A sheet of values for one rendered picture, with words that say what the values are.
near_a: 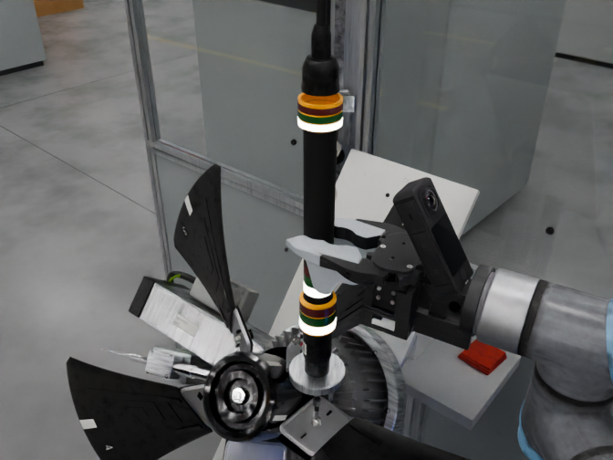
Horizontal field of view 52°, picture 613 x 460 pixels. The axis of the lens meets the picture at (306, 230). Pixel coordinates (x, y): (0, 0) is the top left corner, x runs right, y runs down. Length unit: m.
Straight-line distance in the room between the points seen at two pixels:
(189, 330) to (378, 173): 0.44
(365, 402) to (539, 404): 0.39
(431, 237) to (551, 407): 0.20
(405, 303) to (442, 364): 0.84
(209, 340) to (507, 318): 0.64
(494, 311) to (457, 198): 0.50
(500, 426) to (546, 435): 1.10
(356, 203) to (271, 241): 0.78
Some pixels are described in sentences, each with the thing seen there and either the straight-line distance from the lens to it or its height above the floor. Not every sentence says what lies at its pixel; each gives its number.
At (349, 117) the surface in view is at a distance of 1.23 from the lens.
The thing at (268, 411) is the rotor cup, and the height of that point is 1.23.
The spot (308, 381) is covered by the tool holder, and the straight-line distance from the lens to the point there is 0.78.
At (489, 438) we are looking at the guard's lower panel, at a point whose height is 0.52.
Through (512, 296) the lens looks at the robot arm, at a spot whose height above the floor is 1.50.
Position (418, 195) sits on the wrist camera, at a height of 1.57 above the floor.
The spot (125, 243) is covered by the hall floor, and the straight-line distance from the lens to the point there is 3.51.
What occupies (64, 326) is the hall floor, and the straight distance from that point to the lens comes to 3.03.
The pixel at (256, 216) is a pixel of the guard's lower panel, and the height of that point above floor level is 0.89.
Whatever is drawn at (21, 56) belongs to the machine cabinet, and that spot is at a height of 0.14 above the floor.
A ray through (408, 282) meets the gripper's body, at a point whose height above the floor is 1.49.
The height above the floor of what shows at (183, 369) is 1.10.
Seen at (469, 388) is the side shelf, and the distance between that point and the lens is 1.42.
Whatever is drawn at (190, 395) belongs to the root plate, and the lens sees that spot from 0.97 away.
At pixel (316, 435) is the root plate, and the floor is 1.19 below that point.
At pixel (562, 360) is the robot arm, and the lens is 0.61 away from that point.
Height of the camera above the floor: 1.86
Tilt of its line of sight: 32 degrees down
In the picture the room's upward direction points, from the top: straight up
